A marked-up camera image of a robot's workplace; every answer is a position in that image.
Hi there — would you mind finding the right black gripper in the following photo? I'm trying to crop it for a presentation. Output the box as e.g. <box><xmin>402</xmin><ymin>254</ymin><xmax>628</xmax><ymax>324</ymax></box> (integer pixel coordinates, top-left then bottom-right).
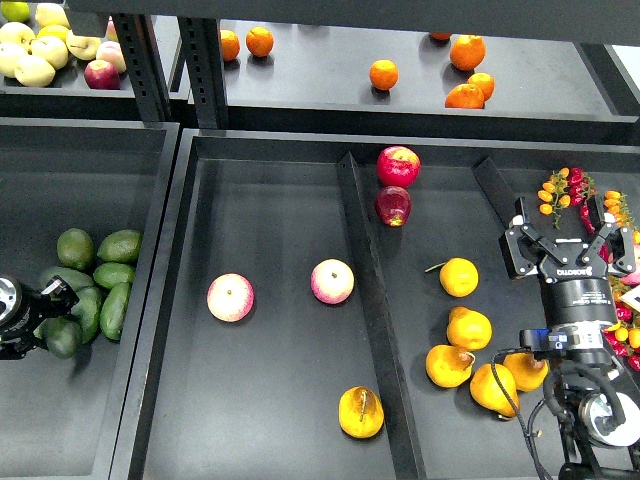
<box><xmin>499</xmin><ymin>195</ymin><xmax>636</xmax><ymax>328</ymax></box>

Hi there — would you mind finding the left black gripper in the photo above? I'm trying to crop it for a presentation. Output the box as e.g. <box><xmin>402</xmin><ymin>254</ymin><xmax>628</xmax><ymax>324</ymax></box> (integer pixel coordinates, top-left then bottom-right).
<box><xmin>0</xmin><ymin>275</ymin><xmax>79</xmax><ymax>360</ymax></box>

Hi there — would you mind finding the dark green avocado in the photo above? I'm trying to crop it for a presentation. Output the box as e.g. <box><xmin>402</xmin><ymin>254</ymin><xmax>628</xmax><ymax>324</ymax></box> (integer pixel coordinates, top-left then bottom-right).
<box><xmin>41</xmin><ymin>317</ymin><xmax>82</xmax><ymax>359</ymax></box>

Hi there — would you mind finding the yellow pear with stem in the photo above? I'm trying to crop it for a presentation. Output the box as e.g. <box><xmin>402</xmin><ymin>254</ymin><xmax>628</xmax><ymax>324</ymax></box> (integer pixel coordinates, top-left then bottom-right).
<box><xmin>338</xmin><ymin>386</ymin><xmax>385</xmax><ymax>439</ymax></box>

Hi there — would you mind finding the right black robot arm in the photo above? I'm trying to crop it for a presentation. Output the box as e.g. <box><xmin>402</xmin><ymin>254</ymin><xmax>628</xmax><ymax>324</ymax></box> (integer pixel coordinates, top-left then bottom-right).
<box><xmin>491</xmin><ymin>197</ymin><xmax>639</xmax><ymax>479</ymax></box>

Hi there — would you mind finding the green avocado lower right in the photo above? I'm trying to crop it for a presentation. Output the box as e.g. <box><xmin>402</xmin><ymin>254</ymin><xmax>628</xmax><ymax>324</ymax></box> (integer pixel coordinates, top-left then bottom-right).
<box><xmin>99</xmin><ymin>282</ymin><xmax>131</xmax><ymax>341</ymax></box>

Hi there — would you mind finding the green avocado pile middle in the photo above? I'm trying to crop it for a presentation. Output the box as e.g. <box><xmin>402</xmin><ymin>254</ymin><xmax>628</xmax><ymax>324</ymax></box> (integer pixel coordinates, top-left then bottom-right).
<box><xmin>93</xmin><ymin>262</ymin><xmax>136</xmax><ymax>290</ymax></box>

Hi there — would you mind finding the yellow pear with twig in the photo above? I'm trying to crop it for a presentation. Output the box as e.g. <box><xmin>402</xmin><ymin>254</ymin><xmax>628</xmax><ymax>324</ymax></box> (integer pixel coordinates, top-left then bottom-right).
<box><xmin>424</xmin><ymin>257</ymin><xmax>480</xmax><ymax>298</ymax></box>

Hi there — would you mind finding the green avocado top right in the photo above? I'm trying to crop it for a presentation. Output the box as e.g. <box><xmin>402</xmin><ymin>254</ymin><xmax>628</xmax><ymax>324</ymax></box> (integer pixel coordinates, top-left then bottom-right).
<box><xmin>97</xmin><ymin>229</ymin><xmax>142</xmax><ymax>264</ymax></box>

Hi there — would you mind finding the yellow pear middle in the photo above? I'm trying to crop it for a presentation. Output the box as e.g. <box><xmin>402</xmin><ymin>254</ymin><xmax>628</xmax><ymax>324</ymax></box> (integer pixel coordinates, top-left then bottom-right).
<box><xmin>446</xmin><ymin>306</ymin><xmax>493</xmax><ymax>351</ymax></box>

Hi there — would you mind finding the yellow pear right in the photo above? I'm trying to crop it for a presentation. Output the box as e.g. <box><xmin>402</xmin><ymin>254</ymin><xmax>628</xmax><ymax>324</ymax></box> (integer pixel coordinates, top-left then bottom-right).
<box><xmin>503</xmin><ymin>352</ymin><xmax>549</xmax><ymax>392</ymax></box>

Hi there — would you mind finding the yellow pear bottom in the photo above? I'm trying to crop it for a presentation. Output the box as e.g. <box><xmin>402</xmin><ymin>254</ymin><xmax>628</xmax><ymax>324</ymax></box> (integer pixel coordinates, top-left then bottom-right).
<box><xmin>470</xmin><ymin>363</ymin><xmax>520</xmax><ymax>418</ymax></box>

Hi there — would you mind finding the yellow pear lower left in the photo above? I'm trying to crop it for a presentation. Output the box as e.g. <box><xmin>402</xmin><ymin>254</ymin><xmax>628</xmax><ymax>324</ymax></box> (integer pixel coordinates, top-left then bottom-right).
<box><xmin>425</xmin><ymin>344</ymin><xmax>476</xmax><ymax>388</ymax></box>

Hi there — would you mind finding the red chili pepper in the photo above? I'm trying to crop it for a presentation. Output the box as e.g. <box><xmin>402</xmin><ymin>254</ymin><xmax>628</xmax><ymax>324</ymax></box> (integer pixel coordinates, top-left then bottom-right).
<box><xmin>580</xmin><ymin>198</ymin><xmax>612</xmax><ymax>264</ymax></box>

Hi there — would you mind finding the orange cherry tomato vine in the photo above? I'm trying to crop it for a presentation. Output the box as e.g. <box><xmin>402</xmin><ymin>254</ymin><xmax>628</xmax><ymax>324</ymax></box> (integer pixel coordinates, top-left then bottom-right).
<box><xmin>537</xmin><ymin>167</ymin><xmax>571</xmax><ymax>229</ymax></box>

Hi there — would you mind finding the red cherry tomato cluster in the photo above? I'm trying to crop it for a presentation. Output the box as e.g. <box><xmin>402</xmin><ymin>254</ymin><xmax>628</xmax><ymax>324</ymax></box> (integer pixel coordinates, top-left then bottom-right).
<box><xmin>568</xmin><ymin>167</ymin><xmax>597</xmax><ymax>218</ymax></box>

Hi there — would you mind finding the orange tomato vine right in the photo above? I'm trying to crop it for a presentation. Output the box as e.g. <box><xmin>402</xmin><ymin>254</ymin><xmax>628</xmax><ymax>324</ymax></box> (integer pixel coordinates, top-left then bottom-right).
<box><xmin>604</xmin><ymin>190</ymin><xmax>640</xmax><ymax>245</ymax></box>

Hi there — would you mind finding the black left tray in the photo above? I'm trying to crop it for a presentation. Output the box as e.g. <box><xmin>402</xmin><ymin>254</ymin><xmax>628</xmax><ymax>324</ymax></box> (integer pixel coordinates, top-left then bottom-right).
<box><xmin>1</xmin><ymin>118</ymin><xmax>179</xmax><ymax>479</ymax></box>

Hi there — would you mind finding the mixed cherry tomatoes pile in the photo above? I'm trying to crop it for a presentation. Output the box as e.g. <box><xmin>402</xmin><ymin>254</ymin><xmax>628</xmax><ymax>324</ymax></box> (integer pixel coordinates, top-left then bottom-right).
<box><xmin>604</xmin><ymin>276</ymin><xmax>639</xmax><ymax>373</ymax></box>

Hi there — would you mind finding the dark red apple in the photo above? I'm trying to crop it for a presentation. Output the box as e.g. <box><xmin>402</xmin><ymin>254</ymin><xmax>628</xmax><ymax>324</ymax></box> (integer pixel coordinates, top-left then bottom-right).
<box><xmin>374</xmin><ymin>186</ymin><xmax>412</xmax><ymax>227</ymax></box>

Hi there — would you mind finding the orange front right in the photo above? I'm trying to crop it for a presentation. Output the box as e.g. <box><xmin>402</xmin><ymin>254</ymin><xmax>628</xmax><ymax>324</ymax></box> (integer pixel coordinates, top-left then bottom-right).
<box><xmin>445</xmin><ymin>83</ymin><xmax>485</xmax><ymax>109</ymax></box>

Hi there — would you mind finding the bright red apple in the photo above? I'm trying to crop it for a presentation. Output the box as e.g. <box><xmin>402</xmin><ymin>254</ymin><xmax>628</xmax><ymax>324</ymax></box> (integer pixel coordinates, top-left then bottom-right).
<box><xmin>376</xmin><ymin>146</ymin><xmax>421</xmax><ymax>189</ymax></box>

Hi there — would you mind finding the small orange right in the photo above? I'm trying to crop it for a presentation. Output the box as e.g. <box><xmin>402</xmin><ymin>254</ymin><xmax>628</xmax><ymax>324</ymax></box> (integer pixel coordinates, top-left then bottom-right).
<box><xmin>467</xmin><ymin>72</ymin><xmax>495</xmax><ymax>101</ymax></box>

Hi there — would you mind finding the pink apple left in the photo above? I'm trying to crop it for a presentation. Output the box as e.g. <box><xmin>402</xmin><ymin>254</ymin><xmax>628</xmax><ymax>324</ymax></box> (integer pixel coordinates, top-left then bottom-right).
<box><xmin>206</xmin><ymin>273</ymin><xmax>254</xmax><ymax>323</ymax></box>

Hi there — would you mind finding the black tray divider left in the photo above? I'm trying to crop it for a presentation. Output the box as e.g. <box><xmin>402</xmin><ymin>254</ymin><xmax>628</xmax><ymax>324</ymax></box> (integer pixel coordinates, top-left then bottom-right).
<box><xmin>336</xmin><ymin>153</ymin><xmax>427</xmax><ymax>479</ymax></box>

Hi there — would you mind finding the large orange upper right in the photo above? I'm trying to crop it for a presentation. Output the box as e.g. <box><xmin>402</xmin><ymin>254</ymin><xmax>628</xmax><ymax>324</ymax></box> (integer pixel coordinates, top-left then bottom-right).
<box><xmin>449</xmin><ymin>35</ymin><xmax>486</xmax><ymax>71</ymax></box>

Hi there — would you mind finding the large black centre tray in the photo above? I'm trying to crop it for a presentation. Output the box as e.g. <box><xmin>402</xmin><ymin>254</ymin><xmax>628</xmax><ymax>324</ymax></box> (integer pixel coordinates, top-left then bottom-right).
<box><xmin>110</xmin><ymin>130</ymin><xmax>639</xmax><ymax>479</ymax></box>

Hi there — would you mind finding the pink apple centre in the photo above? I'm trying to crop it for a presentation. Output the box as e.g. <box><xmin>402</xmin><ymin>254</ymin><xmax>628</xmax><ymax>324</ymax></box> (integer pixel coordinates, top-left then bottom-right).
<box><xmin>310</xmin><ymin>259</ymin><xmax>354</xmax><ymax>305</ymax></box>

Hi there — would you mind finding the orange centre shelf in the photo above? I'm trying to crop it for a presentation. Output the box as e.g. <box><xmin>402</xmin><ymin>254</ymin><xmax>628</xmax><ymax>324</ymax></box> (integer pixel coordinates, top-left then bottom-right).
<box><xmin>369</xmin><ymin>59</ymin><xmax>399</xmax><ymax>91</ymax></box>

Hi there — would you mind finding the pale yellow apple front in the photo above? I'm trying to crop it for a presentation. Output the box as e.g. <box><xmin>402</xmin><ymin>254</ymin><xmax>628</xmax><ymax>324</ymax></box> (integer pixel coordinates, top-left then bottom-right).
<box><xmin>14</xmin><ymin>55</ymin><xmax>56</xmax><ymax>88</ymax></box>

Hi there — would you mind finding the red apple on shelf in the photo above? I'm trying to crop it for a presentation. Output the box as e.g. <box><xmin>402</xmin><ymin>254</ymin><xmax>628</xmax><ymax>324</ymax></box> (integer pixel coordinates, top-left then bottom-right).
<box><xmin>84</xmin><ymin>59</ymin><xmax>121</xmax><ymax>90</ymax></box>

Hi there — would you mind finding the pale yellow apple left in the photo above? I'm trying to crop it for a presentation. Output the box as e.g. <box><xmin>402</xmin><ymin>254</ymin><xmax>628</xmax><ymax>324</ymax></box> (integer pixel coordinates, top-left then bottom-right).
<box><xmin>0</xmin><ymin>42</ymin><xmax>29</xmax><ymax>79</ymax></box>

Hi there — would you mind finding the pale yellow apple middle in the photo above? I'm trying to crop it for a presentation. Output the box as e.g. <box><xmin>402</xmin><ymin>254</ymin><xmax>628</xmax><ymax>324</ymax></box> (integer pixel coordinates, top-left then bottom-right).
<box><xmin>30</xmin><ymin>36</ymin><xmax>69</xmax><ymax>70</ymax></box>

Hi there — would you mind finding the black upper shelf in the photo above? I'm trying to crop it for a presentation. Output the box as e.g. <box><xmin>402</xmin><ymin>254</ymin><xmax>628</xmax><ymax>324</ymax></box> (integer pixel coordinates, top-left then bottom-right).
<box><xmin>217</xmin><ymin>20</ymin><xmax>639</xmax><ymax>145</ymax></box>

